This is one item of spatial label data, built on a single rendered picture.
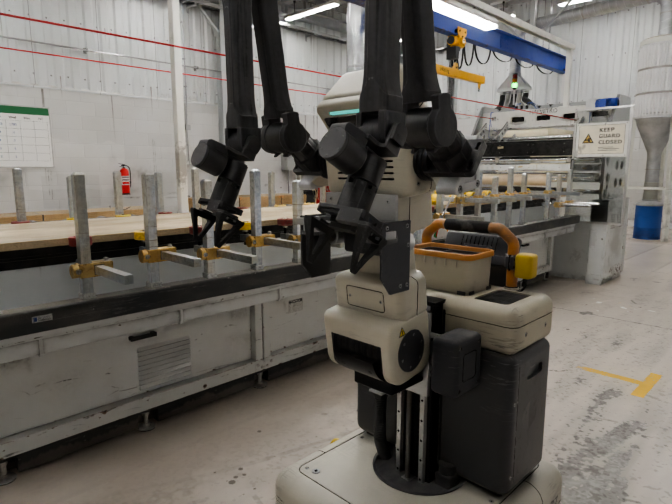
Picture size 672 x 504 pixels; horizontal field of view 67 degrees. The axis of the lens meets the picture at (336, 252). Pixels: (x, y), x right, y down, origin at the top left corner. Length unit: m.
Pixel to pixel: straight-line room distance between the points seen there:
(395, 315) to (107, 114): 8.82
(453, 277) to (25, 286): 1.53
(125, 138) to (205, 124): 1.64
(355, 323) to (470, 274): 0.38
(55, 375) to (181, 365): 0.54
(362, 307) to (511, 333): 0.38
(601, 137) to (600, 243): 1.04
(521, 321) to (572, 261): 4.61
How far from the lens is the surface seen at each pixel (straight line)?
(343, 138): 0.82
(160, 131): 10.11
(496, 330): 1.36
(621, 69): 12.42
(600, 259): 5.73
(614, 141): 5.63
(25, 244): 2.13
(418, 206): 1.25
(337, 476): 1.60
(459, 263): 1.43
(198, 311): 2.25
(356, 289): 1.26
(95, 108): 9.69
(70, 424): 2.38
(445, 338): 1.27
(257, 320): 2.69
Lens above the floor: 1.16
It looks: 9 degrees down
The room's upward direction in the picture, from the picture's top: straight up
